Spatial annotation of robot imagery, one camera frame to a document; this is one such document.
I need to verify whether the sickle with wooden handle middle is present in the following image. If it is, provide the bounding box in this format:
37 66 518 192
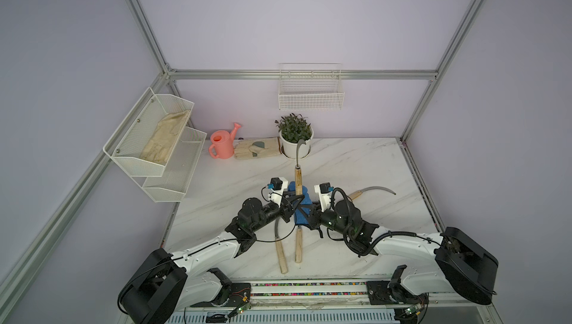
295 226 303 264

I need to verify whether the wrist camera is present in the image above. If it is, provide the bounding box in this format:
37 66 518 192
267 177 289 206
314 183 334 212

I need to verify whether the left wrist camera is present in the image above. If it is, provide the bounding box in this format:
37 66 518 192
267 177 289 206

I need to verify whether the white wire wall basket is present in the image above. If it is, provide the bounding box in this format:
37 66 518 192
278 63 345 111

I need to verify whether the blue fluffy rag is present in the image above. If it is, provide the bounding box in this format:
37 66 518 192
285 181 313 227

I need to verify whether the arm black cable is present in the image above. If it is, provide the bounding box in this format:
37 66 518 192
117 185 298 316
325 187 448 258

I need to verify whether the sickle with wooden handle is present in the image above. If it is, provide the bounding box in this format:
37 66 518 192
274 219 288 274
294 139 307 195
295 226 303 264
349 186 396 200

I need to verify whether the white mesh upper shelf basket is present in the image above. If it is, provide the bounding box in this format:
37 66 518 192
103 88 195 177

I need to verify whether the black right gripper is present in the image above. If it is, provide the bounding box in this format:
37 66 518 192
299 200 352 237

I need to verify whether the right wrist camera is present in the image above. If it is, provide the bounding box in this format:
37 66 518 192
314 183 334 212

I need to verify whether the green potted plant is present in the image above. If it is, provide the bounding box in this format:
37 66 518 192
275 113 313 143

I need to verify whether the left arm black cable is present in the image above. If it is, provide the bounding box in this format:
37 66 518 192
117 185 298 316

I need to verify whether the white mesh shelf basket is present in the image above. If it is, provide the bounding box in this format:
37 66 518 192
142 127 206 203
103 88 195 177

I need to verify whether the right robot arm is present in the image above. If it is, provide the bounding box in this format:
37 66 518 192
303 200 498 306

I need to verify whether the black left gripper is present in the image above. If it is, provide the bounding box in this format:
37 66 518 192
251 191 303 233

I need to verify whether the beige work glove on table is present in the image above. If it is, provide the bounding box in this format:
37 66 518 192
234 137 282 160

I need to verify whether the aluminium frame profile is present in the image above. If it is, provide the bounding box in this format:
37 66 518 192
1 0 468 297

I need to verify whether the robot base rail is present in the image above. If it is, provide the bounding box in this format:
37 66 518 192
159 279 501 323

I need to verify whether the white mesh lower shelf basket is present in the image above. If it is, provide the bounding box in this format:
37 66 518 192
142 127 206 203

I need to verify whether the white plant pot with saucer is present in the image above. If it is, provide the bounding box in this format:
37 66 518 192
279 129 314 160

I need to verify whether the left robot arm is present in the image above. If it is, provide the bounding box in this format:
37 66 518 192
117 195 304 323

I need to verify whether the pink watering can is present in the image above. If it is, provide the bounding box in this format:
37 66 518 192
209 122 241 160

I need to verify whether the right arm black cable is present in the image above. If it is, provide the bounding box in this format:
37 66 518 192
325 187 448 258

